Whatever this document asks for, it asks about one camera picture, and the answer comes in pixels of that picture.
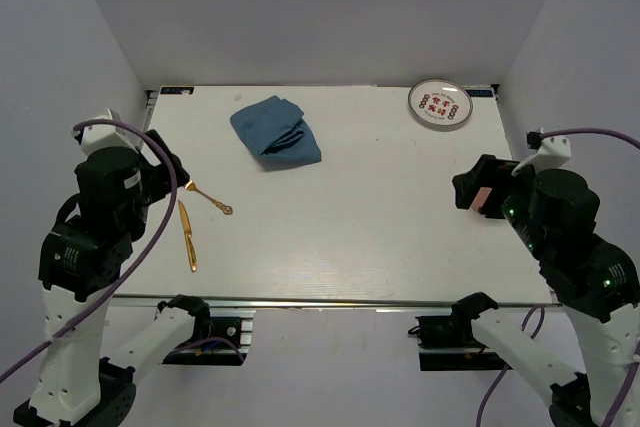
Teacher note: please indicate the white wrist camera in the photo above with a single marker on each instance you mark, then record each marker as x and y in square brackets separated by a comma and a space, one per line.
[97, 137]
[550, 152]

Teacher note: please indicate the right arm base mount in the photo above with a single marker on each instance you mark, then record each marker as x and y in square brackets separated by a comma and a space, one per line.
[445, 347]

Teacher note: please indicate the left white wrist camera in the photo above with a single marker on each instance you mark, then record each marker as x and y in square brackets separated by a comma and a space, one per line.
[97, 137]

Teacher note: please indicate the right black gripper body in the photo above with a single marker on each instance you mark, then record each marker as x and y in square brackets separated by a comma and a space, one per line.
[525, 227]

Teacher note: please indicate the blue cloth napkin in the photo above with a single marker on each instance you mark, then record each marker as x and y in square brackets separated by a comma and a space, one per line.
[275, 133]

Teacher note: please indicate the gold fork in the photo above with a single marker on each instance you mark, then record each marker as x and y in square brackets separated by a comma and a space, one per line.
[224, 208]

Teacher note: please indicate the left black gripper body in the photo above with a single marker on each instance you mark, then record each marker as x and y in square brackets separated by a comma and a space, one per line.
[155, 184]

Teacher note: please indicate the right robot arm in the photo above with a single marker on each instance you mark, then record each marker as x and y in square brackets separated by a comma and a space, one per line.
[597, 285]

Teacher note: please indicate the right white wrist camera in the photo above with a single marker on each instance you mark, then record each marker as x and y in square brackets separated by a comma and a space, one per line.
[550, 152]

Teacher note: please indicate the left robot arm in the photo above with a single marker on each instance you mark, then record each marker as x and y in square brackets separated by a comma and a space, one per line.
[80, 260]

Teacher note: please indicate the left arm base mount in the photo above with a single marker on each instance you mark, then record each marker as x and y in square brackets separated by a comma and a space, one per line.
[224, 342]

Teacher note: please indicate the round plate with red characters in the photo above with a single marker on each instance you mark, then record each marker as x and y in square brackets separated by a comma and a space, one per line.
[440, 104]

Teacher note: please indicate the gold knife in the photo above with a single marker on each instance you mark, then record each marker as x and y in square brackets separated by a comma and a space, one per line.
[188, 236]

